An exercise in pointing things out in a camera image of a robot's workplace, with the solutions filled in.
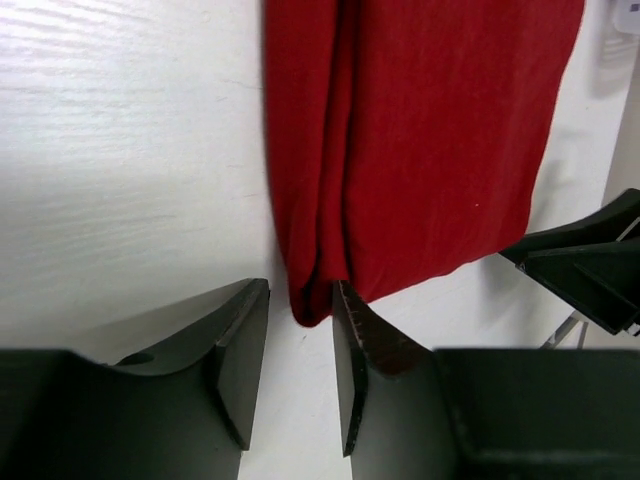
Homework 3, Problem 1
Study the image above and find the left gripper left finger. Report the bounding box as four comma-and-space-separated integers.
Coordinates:
1, 279, 270, 479

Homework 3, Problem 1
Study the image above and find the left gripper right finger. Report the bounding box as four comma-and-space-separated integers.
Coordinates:
332, 281, 639, 479

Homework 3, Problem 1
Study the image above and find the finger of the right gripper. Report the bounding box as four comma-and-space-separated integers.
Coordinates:
500, 188, 639, 334

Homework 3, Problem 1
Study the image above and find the red t shirt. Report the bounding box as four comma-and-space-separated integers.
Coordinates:
263, 1, 585, 327

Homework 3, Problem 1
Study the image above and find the white plastic basket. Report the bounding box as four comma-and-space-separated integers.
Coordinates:
612, 0, 640, 35

